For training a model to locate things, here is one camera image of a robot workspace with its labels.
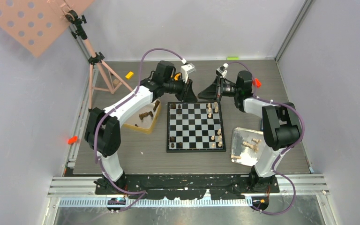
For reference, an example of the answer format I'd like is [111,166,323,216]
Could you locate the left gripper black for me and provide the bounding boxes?
[163,75,197,103]

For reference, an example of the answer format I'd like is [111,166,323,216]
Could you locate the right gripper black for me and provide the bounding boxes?
[198,76,240,103]

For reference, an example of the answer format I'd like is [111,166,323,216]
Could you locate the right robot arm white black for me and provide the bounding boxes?
[198,63,304,192]

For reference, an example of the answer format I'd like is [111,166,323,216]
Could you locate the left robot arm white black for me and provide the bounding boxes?
[84,60,197,194]

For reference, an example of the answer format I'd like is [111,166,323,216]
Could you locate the pink perforated board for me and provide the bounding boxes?
[0,0,93,58]

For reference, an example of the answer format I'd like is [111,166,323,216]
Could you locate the dark wooden bishop in tin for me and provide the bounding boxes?
[153,100,160,112]

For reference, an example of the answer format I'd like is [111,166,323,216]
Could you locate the yellow block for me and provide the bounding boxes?
[125,71,134,79]

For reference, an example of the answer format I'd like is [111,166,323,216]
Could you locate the red toy block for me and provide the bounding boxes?
[252,78,262,88]

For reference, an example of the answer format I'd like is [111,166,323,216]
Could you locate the dark wooden long piece in tin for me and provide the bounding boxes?
[139,111,154,120]

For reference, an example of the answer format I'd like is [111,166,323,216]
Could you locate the gold-rimmed metal tin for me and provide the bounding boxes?
[123,100,162,134]

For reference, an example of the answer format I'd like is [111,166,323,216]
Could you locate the natural wooden cube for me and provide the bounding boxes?
[113,79,120,86]

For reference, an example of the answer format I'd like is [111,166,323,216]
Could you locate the black white chessboard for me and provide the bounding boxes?
[166,101,226,153]

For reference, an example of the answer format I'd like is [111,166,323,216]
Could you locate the pink tripod stand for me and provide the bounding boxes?
[65,10,133,109]

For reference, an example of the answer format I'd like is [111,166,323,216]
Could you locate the silver tin lid tray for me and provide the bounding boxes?
[231,127,268,166]

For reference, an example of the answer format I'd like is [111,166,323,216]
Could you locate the orange plastic triangle frame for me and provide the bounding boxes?
[173,73,182,81]

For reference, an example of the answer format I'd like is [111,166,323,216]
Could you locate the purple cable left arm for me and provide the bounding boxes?
[93,48,187,213]

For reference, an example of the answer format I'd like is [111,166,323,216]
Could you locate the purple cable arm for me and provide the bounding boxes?
[228,61,306,217]
[93,48,187,213]

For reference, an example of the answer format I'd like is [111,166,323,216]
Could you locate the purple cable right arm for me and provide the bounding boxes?
[228,61,306,217]

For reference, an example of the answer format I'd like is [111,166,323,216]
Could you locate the red clip on rail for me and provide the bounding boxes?
[67,135,78,145]

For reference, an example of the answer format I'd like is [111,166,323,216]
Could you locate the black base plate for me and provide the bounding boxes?
[94,173,280,201]

